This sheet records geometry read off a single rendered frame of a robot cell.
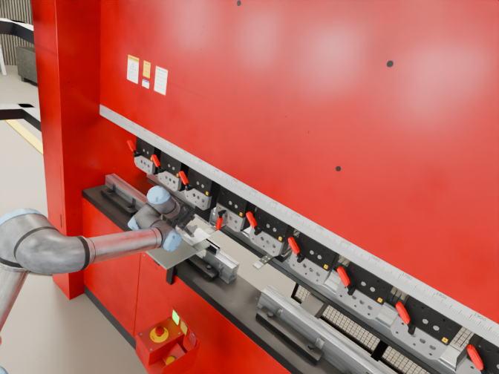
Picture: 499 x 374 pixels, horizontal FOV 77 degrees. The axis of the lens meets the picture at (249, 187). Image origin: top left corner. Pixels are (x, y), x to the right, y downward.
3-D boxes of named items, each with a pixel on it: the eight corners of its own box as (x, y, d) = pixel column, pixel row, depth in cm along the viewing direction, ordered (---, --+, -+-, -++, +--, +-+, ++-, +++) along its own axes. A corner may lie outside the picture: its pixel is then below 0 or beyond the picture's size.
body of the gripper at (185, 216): (196, 218, 141) (186, 205, 131) (183, 233, 138) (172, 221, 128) (185, 210, 144) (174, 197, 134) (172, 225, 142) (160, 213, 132)
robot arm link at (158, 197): (139, 197, 119) (155, 180, 121) (154, 210, 128) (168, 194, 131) (153, 206, 115) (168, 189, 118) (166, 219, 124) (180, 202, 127)
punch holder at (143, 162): (134, 165, 169) (135, 136, 162) (147, 162, 175) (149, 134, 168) (151, 176, 162) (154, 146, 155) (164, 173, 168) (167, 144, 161)
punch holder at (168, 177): (157, 180, 160) (160, 150, 152) (170, 176, 166) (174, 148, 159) (177, 193, 153) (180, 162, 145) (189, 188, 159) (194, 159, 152)
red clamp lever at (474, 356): (472, 349, 85) (490, 383, 84) (473, 340, 88) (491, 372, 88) (465, 349, 86) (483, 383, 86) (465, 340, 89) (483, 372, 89)
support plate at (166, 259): (140, 248, 140) (140, 245, 139) (184, 228, 160) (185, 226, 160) (166, 270, 131) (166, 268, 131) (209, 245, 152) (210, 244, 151)
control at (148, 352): (135, 352, 131) (137, 323, 123) (168, 333, 142) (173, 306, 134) (159, 392, 120) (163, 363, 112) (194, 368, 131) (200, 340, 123)
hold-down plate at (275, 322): (255, 317, 134) (256, 312, 133) (262, 310, 138) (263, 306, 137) (315, 366, 120) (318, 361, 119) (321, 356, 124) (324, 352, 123)
